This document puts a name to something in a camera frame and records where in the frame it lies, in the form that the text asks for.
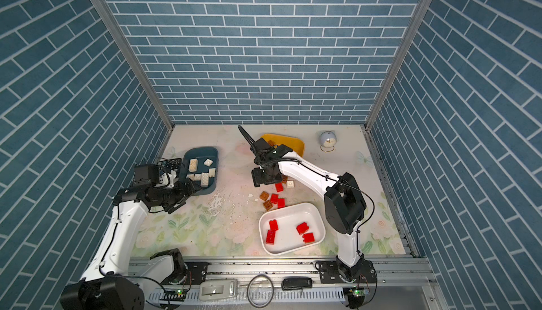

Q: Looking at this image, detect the dark teal plastic bin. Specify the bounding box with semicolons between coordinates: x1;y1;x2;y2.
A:
180;146;219;196

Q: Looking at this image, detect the grey plastic box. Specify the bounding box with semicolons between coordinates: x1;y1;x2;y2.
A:
198;279;239;302

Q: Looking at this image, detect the red lego brick lowest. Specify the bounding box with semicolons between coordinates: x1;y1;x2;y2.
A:
277;198;286;208

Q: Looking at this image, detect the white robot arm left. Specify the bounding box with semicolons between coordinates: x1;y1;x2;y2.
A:
60;179;201;309

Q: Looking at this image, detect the aluminium rail base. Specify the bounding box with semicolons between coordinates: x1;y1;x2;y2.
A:
146;255;448;309

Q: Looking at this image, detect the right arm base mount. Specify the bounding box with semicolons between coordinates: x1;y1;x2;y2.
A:
314;258;378;284

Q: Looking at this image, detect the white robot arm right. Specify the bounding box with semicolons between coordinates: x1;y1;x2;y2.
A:
238;126;370;282

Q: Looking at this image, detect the black key fob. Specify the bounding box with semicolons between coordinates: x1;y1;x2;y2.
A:
281;276;313;291

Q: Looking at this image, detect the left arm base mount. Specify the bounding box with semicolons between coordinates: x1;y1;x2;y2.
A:
167;261;209;285

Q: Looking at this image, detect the black cable loop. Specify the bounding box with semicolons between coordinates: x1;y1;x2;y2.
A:
246;273;275;309

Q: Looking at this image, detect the black calculator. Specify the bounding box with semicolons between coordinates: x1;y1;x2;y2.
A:
157;158;183;173

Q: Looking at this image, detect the white plastic bin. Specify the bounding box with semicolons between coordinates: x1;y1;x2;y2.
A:
258;203;326;256

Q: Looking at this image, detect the yellow plastic bin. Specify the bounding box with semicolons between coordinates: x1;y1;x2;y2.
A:
262;134;305;157

